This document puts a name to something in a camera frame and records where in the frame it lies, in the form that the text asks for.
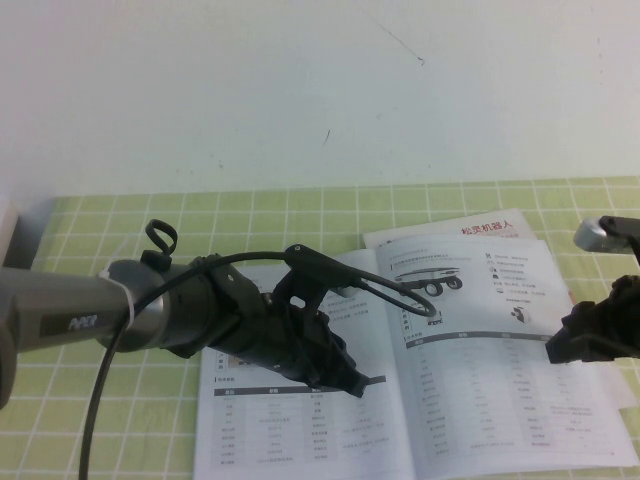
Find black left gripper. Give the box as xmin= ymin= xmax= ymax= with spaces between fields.
xmin=218 ymin=298 xmax=372 ymax=400

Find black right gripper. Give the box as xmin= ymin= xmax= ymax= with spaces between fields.
xmin=544 ymin=272 xmax=640 ymax=366

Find white product brochure book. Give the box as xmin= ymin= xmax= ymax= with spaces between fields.
xmin=192 ymin=237 xmax=629 ymax=480

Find translucent plastic sleeve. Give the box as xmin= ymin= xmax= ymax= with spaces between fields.
xmin=564 ymin=287 xmax=636 ymax=417

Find white leaflet with red print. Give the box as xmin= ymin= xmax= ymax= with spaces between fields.
xmin=362 ymin=208 xmax=536 ymax=249

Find green checked tablecloth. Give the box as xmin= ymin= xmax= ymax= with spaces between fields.
xmin=0 ymin=175 xmax=640 ymax=480

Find black looped plug tether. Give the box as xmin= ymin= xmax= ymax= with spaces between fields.
xmin=141 ymin=218 xmax=179 ymax=267

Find white zip tie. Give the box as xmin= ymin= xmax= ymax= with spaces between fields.
xmin=97 ymin=267 xmax=137 ymax=330

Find white box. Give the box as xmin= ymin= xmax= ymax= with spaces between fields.
xmin=0 ymin=199 xmax=19 ymax=266

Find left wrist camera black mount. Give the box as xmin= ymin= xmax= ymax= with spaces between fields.
xmin=272 ymin=243 xmax=361 ymax=311

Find black left camera cable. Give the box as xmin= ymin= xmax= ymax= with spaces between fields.
xmin=77 ymin=250 xmax=438 ymax=480

